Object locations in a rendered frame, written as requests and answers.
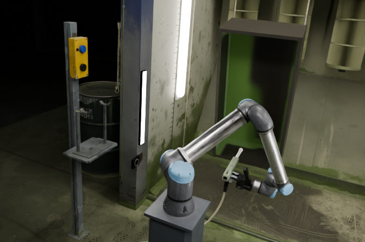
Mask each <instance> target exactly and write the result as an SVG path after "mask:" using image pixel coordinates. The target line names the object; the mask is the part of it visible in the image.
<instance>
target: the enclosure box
mask: <svg viewBox="0 0 365 242"><path fill-rule="evenodd" d="M306 29H307V25H306V24H305V25H303V24H295V23H284V22H273V21H262V20H251V19H245V18H234V17H232V18H231V19H230V20H229V21H228V22H226V23H225V24H224V25H223V26H221V27H220V29H219V37H218V59H217V81H216V104H215V124H217V123H218V122H220V121H221V120H222V119H224V118H225V117H226V116H228V115H229V114H230V113H232V112H233V111H234V110H235V109H236V108H238V104H239V103H240V102H241V101H242V100H244V99H251V100H254V101H255V102H256V103H258V104H259V105H261V106H263V107H264V108H265V110H266V111H267V112H268V114H269V115H270V117H271V119H272V121H273V124H274V128H273V133H274V136H275V139H276V143H277V145H278V148H279V151H280V155H281V158H283V155H284V150H285V145H286V139H287V133H288V128H289V123H290V118H291V112H292V106H293V100H294V94H295V89H296V85H297V79H298V73H299V68H300V62H301V56H302V52H303V46H304V41H305V35H306ZM240 148H242V149H243V151H242V152H241V154H240V156H239V160H238V163H242V164H247V165H251V166H255V167H259V168H262V169H266V170H268V169H269V168H270V165H269V162H268V159H267V156H266V153H265V149H264V147H263V144H262V141H261V138H260V135H259V133H257V132H256V131H255V128H254V126H253V124H252V122H251V121H249V122H248V123H247V124H245V125H243V126H242V127H241V128H239V129H238V130H237V131H235V132H234V133H232V134H231V135H230V136H228V137H227V138H226V139H224V140H223V141H221V142H220V143H219V144H218V145H216V146H215V147H214V148H213V156H215V157H219V158H223V159H227V160H232V158H233V157H235V156H236V155H237V153H238V150H239V149H240Z"/></svg>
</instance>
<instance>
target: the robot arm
mask: <svg viewBox="0 0 365 242"><path fill-rule="evenodd" d="M249 121H251V122H252V124H253V126H254V128H255V131H256V132H257V133H259V135H260V138H261V141H262V144H263V147H264V149H265V153H266V156H267V159H268V162H269V165H270V168H269V169H268V172H267V175H266V179H265V182H262V181H259V180H253V181H252V182H251V178H250V174H249V170H248V168H247V167H245V168H244V169H243V172H244V175H243V174H241V173H239V172H232V174H231V176H230V178H229V182H230V183H231V182H232V181H237V182H236V188H237V187H238V186H239V187H241V188H239V189H245V190H248V191H251V189H252V191H253V192H255V193H258V194H261V195H264V196H267V197H270V198H274V197H275V195H276V192H277V190H278V191H280V193H281V194H283V195H289V194H290V193H291V192H292V191H293V185H292V184H291V183H290V182H289V179H288V177H287V174H286V170H285V167H284V164H283V162H282V158H281V155H280V151H279V148H278V145H277V143H276V139H275V136H274V133H273V128H274V124H273V121H272V119H271V117H270V115H269V114H268V112H267V111H266V110H265V108H264V107H263V106H261V105H259V104H258V103H256V102H255V101H254V100H251V99H244V100H242V101H241V102H240V103H239V104H238V108H236V109H235V110H234V111H233V112H232V113H230V114H229V115H228V116H226V117H225V118H224V119H222V120H221V121H220V122H218V123H217V124H215V125H214V126H213V127H211V128H210V129H208V130H207V131H206V132H204V133H203V134H202V135H200V136H199V137H197V138H196V139H195V140H193V141H192V142H191V143H189V144H188V145H187V146H185V147H184V148H180V147H178V148H177V149H176V150H168V151H166V152H165V153H163V155H162V156H161V158H160V166H161V170H162V172H163V174H164V176H165V178H166V181H167V184H168V186H167V196H166V198H165V200H164V202H163V209H164V211H165V212H166V213H167V214H169V215H171V216H175V217H185V216H188V215H190V214H192V213H193V211H194V202H193V198H192V192H193V180H194V168H193V162H194V161H196V160H197V159H198V158H200V157H201V156H202V155H204V154H205V153H206V152H208V151H209V150H211V149H212V148H214V147H215V146H216V145H218V144H219V143H220V142H221V141H223V140H224V139H226V138H227V137H228V136H230V135H231V134H232V133H234V132H235V131H237V130H238V129H239V128H241V127H242V126H243V125H245V124H247V123H248V122H249Z"/></svg>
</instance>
